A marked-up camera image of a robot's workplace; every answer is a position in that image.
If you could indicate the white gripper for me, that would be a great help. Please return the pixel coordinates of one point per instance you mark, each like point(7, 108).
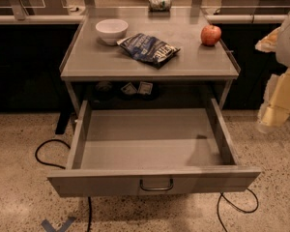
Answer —
point(275, 109)

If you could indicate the red apple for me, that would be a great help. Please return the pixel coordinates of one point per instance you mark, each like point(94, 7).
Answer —
point(210, 35)

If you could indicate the open grey top drawer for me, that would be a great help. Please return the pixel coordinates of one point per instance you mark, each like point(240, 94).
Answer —
point(112, 150)

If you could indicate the white label tag right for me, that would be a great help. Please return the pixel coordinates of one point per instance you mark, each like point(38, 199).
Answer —
point(145, 88)

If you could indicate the white label tag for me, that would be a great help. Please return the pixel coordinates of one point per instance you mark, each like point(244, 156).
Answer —
point(129, 89)
point(145, 88)

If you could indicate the blue chip bag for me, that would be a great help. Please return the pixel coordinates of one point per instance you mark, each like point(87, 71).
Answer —
point(148, 49)

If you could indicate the crumpled white green snack bag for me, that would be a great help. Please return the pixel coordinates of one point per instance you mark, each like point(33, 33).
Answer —
point(160, 5)

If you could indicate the white label tag left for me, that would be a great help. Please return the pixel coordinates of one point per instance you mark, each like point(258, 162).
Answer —
point(129, 89)

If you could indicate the white ceramic bowl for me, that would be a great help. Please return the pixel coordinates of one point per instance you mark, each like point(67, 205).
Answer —
point(112, 30)

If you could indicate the blue tape floor mark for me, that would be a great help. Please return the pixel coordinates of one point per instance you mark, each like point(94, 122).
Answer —
point(47, 226)

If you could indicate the black metal drawer handle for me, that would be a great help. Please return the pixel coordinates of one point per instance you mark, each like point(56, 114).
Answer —
point(167, 188)

